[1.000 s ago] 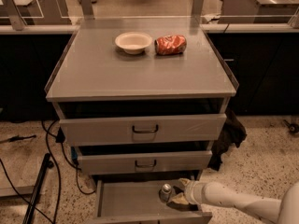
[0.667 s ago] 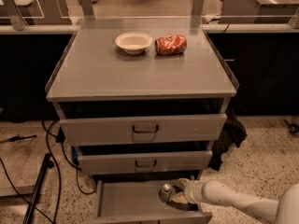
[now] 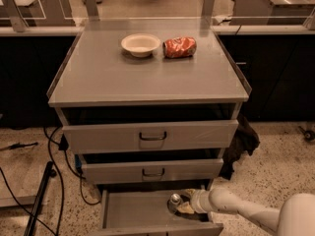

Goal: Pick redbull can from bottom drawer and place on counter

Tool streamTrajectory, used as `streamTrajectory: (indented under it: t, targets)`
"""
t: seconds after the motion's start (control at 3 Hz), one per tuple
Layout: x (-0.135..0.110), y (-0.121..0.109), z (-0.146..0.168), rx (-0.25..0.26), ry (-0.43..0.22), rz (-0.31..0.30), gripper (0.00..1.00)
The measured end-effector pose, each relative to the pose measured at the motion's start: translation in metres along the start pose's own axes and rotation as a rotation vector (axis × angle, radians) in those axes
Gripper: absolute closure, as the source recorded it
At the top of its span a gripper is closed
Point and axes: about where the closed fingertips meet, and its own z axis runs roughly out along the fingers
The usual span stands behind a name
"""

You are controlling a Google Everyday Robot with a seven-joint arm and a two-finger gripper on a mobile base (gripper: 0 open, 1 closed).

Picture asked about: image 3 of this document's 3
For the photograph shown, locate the black tool on floor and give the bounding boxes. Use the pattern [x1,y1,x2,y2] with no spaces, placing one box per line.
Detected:
[0,142,38,151]

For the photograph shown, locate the black bar on floor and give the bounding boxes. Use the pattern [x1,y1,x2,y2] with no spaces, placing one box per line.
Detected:
[24,161,53,236]

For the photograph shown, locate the middle grey drawer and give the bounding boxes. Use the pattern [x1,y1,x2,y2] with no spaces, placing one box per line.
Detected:
[79,149,223,184]

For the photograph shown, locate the grey drawer cabinet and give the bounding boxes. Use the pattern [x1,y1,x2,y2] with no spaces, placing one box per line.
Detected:
[46,17,253,236]

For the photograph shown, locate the caster wheel on floor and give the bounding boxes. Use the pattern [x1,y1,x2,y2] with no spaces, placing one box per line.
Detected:
[298,126,315,142]

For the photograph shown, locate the grey drawer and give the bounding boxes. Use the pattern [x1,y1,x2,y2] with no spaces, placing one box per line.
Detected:
[79,149,223,184]
[89,180,223,236]
[58,103,240,154]

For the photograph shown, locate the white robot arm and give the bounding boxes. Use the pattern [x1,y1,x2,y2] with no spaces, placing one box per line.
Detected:
[176,188,315,236]

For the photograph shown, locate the silver redbull can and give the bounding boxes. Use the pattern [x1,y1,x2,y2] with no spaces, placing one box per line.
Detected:
[167,193,182,213]

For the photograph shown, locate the bottom grey drawer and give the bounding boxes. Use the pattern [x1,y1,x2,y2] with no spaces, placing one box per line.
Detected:
[89,180,223,236]

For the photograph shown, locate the white paper bowl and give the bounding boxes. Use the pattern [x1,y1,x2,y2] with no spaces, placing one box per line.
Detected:
[121,33,160,58]

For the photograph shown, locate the top grey drawer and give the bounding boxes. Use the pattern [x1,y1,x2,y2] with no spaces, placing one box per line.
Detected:
[58,103,240,154]

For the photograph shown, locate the dark cloth on cabinet side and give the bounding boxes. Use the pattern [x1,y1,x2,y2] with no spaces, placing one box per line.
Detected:
[220,114,260,180]

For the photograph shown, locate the crushed orange soda can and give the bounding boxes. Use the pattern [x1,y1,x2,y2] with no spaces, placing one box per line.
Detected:
[162,36,197,58]

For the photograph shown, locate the black floor cable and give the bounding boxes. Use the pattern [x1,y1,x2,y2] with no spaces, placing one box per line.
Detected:
[0,125,101,236]

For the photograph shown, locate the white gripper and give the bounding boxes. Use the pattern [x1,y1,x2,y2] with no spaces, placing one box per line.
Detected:
[177,189,213,214]

